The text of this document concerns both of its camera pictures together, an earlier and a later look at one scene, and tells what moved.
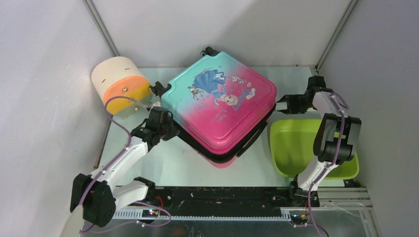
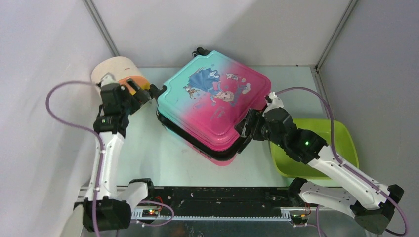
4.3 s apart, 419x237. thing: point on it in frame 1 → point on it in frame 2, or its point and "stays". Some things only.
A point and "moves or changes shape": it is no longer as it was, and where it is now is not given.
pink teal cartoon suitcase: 218,103 moves or changes shape
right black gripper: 291,107 → 251,117
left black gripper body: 168,131 → 138,99
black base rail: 229,199 stays
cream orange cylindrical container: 122,86 stays
